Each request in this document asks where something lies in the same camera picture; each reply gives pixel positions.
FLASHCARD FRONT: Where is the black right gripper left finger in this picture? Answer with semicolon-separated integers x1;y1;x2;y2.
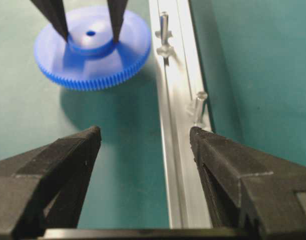
0;126;101;240

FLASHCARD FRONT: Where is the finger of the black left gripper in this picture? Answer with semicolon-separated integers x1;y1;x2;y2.
107;0;128;43
31;0;69;42

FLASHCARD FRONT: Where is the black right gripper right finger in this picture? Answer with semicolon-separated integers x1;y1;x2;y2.
190;127;306;240

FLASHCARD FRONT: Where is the large blue plastic gear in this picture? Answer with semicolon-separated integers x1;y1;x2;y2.
34;5;151;91

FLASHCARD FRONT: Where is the steel shaft with gear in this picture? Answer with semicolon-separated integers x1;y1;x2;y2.
160;11;169;47

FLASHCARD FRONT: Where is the bare steel shaft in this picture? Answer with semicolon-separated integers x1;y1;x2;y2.
194;91;208;125

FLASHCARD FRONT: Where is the aluminium extrusion rail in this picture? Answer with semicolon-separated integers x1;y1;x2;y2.
149;0;212;229

